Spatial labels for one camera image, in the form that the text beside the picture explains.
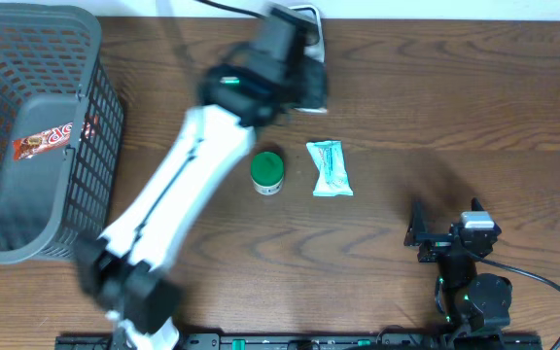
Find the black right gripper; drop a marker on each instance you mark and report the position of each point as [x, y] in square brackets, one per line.
[437, 243]

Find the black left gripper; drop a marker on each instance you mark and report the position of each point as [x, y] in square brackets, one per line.
[311, 81]

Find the green flushable wipes packet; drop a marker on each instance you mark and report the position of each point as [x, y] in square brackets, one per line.
[329, 159]

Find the red chocolate bar wrapper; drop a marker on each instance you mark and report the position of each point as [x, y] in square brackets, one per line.
[44, 141]

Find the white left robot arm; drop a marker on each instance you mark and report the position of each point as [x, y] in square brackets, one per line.
[124, 269]

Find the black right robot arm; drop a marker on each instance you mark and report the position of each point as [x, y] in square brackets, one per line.
[473, 303]

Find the white barcode scanner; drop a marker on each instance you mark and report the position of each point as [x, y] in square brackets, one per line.
[316, 46]

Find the green lid white jar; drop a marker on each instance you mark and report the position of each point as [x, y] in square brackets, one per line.
[267, 173]

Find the grey plastic shopping basket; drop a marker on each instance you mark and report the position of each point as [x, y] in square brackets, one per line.
[51, 74]

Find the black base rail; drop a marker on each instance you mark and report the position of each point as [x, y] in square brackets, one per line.
[394, 339]

